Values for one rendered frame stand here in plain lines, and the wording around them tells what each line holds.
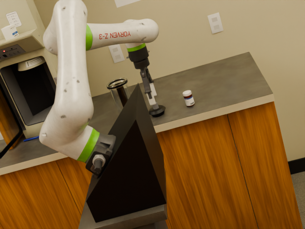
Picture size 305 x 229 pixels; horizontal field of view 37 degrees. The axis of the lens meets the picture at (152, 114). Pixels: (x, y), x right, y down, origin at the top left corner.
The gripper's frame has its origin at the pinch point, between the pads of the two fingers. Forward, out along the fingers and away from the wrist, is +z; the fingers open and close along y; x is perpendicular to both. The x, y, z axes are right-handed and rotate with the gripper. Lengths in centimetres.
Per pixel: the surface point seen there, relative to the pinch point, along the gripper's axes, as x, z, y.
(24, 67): -64, -29, -19
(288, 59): 79, 21, -61
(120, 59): -21, -9, -60
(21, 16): -54, -55, -17
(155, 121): -1.4, 10.3, 7.1
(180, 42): 18, -8, -61
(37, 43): -49, -40, -11
